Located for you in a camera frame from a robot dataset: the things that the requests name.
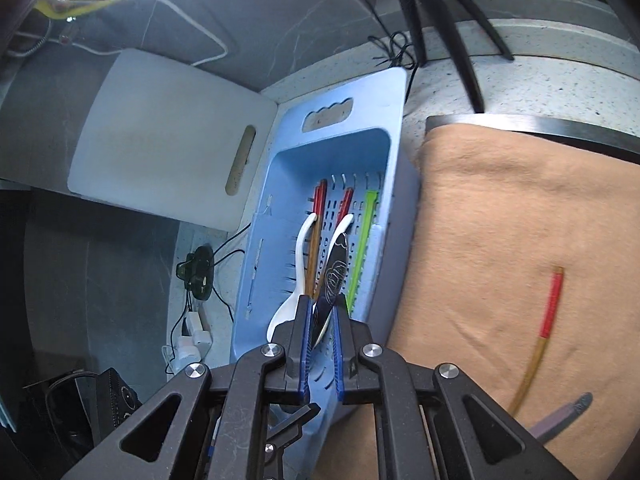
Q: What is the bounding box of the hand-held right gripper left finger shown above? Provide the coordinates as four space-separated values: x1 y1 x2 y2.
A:
60 295 316 480

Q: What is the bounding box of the white power strip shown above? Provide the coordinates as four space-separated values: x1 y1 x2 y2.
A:
162 310 213 373

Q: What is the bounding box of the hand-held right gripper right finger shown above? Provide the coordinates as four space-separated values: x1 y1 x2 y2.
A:
333 294 581 480

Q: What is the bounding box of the engraved metal spoon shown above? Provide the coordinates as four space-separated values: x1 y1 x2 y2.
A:
310 237 350 351

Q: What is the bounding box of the white cutting board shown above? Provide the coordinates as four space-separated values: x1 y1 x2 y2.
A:
66 49 278 233

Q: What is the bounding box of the thin black cable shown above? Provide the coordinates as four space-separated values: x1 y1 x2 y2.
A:
170 222 251 356

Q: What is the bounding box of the tan blanket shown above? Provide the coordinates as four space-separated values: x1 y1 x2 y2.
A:
312 122 640 480

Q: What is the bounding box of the white cable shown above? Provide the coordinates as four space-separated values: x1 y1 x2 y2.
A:
75 0 230 68

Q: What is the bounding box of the black tripod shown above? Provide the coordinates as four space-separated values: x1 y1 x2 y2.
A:
385 0 516 113

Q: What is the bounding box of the blue plastic drain basket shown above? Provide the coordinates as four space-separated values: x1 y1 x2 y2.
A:
229 66 423 441

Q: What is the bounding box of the black electronic device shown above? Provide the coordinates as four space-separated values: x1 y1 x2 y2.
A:
95 367 141 431

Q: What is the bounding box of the green plastic spoon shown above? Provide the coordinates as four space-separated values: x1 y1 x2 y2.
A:
347 190 378 311

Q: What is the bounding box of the white plastic spoon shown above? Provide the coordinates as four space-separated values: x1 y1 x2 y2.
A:
266 212 318 345

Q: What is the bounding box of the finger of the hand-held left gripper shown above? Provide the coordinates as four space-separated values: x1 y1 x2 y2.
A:
260 402 321 480

